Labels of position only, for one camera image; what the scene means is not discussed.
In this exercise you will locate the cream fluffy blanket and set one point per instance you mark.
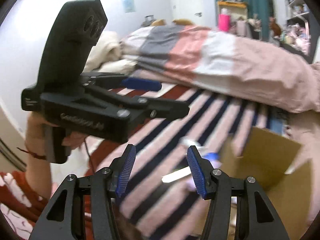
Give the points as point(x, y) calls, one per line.
point(106, 56)

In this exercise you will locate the person's left hand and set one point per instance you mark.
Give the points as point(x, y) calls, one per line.
point(35, 138)

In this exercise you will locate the pink gift bag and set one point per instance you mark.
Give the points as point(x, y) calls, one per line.
point(224, 22)

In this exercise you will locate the folded pink grey quilt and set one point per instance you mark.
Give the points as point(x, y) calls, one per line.
point(226, 63)

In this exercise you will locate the brown cardboard box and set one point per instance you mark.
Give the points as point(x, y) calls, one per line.
point(266, 157)

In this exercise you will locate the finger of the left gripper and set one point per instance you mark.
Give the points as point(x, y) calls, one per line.
point(163, 108)
point(141, 84)

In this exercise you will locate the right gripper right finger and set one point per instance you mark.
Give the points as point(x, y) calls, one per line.
point(256, 217)

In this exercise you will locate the yellow wooden shelf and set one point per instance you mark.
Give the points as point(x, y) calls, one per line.
point(237, 10)

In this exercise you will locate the person's left forearm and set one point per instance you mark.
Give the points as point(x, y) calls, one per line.
point(38, 174)

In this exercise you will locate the white door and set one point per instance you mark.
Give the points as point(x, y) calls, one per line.
point(200, 12)

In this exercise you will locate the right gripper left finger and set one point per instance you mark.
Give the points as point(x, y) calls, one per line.
point(64, 215)

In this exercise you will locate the dark bookshelf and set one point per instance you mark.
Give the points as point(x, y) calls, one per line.
point(301, 32)

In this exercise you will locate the brown teddy bear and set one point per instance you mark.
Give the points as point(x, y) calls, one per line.
point(181, 21)

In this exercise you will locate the blue wall poster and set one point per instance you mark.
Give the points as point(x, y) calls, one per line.
point(129, 6)

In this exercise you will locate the striped fleece blanket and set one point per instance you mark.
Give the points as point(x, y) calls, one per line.
point(160, 201)

